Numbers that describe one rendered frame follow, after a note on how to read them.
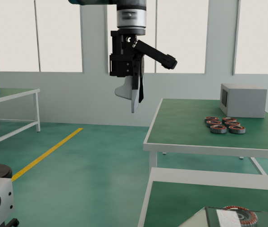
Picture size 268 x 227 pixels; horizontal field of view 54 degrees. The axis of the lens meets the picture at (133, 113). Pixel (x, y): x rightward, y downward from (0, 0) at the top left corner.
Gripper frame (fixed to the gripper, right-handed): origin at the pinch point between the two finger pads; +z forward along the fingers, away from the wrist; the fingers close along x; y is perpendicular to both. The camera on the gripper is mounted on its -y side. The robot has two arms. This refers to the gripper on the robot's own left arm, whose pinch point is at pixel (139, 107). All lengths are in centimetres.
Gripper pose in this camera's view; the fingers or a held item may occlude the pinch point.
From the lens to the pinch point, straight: 70.3
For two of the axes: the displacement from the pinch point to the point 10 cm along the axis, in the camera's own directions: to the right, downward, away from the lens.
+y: -9.9, -0.3, 1.4
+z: 0.0, 9.8, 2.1
